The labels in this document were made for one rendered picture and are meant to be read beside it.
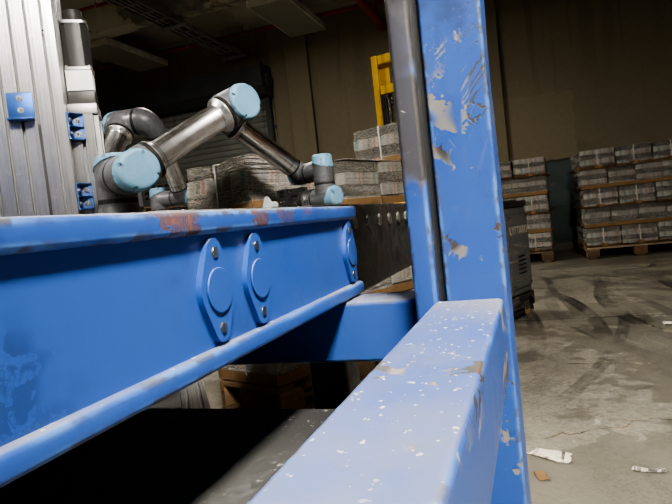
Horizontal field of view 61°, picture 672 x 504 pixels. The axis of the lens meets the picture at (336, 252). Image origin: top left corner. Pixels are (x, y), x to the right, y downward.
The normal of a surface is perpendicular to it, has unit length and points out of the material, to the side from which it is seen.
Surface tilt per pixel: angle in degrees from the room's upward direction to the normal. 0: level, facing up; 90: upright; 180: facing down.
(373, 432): 0
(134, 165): 94
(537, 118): 90
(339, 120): 90
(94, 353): 90
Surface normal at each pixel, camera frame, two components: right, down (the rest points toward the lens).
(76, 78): 0.29, 0.02
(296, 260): 0.94, -0.08
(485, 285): -0.32, 0.08
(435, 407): -0.11, -0.99
